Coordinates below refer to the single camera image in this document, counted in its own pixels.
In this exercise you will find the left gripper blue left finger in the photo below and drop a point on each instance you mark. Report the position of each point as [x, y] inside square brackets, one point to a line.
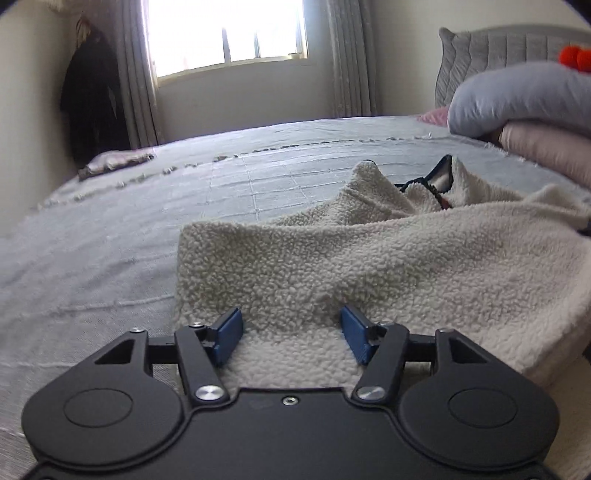
[202, 349]

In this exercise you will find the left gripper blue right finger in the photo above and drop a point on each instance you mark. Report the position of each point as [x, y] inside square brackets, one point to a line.
[381, 350]

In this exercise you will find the cream fleece zip jacket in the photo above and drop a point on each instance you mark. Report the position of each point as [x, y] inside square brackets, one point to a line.
[509, 271]

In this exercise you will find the dark hanging clothes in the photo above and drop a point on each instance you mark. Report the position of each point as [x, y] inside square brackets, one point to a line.
[91, 97]

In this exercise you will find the grey quilted bedspread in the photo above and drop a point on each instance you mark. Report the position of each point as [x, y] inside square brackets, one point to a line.
[99, 257]

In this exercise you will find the small pink pillow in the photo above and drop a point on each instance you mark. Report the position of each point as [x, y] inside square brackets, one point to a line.
[437, 117]

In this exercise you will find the grey pillow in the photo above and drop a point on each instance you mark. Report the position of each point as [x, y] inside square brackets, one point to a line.
[539, 91]

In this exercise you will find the left grey curtain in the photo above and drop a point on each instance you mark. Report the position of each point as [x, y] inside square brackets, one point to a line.
[136, 75]

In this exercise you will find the grey curtain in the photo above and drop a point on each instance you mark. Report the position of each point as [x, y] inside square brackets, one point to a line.
[354, 61]
[136, 75]

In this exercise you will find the grey quilted headboard cushion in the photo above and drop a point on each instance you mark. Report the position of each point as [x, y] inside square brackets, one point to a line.
[467, 53]

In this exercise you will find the window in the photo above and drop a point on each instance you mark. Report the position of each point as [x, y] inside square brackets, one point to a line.
[188, 36]

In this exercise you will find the right grey curtain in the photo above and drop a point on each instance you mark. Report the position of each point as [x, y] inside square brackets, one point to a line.
[354, 61]

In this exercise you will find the red orange plush toy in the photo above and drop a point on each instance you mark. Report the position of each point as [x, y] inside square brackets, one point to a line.
[576, 58]

